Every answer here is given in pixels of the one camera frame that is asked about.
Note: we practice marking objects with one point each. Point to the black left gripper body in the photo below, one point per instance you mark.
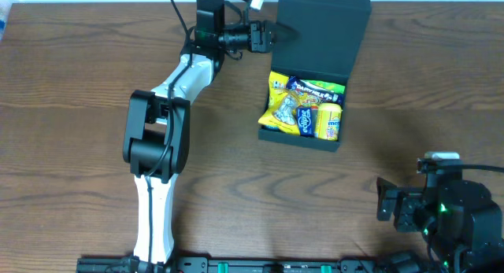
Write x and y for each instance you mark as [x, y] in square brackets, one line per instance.
[261, 37]

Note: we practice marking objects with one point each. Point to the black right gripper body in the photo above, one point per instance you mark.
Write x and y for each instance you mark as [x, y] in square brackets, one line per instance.
[394, 204]

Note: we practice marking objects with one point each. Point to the black gift box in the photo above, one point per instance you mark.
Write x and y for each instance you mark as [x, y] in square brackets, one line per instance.
[331, 34]

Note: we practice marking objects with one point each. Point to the purple dairy milk chocolate bar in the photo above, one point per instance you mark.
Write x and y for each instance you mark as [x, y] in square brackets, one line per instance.
[310, 95]

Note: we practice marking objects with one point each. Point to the haribo gummy bag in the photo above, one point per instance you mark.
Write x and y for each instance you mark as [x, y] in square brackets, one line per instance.
[334, 87]

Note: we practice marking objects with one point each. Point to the yellow snack bag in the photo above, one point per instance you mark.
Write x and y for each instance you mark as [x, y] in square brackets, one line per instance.
[280, 114]

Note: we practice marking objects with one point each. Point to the blue eclipse mints tin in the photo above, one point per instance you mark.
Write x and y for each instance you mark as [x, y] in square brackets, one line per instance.
[306, 120]

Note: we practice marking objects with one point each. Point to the yellow candy tube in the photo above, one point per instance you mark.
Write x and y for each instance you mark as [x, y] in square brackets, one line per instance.
[328, 121]

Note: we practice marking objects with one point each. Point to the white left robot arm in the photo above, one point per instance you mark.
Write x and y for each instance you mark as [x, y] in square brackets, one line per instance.
[157, 133]

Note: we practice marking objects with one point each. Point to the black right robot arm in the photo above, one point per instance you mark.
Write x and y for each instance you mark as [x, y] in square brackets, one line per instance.
[457, 218]

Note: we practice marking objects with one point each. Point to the black mounting rail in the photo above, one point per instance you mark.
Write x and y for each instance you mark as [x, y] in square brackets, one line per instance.
[275, 265]

